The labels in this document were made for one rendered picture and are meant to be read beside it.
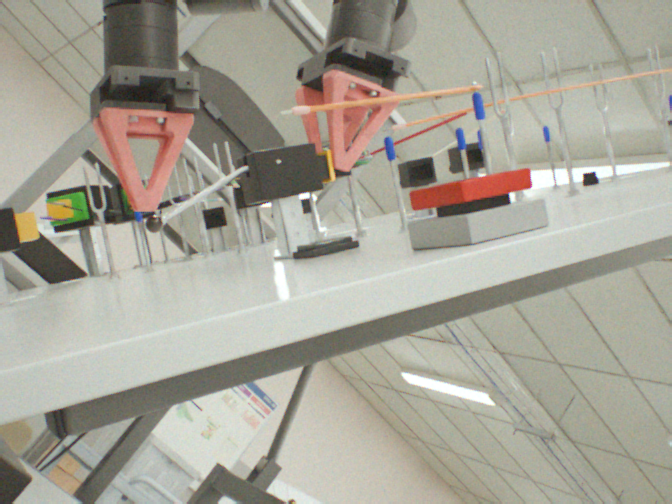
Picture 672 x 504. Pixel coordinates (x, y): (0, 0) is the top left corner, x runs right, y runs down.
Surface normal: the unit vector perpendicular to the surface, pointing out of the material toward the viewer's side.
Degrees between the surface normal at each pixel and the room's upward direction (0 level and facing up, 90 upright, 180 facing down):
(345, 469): 90
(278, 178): 92
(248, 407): 89
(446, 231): 144
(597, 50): 180
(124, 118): 108
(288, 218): 92
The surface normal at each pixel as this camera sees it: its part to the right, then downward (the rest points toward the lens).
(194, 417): 0.56, 0.02
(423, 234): -0.86, 0.19
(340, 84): 0.35, 0.32
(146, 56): 0.32, -0.03
